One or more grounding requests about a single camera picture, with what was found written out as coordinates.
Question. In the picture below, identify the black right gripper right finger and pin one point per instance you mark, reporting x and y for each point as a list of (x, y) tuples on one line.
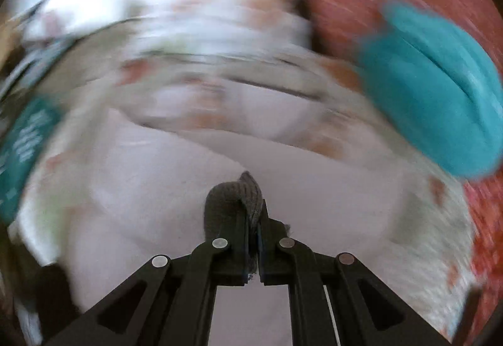
[(336, 300)]

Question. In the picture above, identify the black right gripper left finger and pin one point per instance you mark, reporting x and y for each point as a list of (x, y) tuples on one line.
[(168, 301)]

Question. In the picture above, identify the pale pink cloth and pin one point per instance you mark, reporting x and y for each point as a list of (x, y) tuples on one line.
[(148, 189)]

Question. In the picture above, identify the grey knitted sock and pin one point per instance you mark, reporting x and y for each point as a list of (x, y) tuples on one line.
[(235, 200)]

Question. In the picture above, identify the heart patterned quilt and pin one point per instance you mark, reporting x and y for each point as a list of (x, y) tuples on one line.
[(295, 99)]

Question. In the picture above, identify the teal cardboard box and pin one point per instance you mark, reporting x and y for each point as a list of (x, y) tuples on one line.
[(21, 148)]

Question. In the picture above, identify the teal fleece bundle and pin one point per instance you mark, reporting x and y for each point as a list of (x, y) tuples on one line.
[(437, 86)]

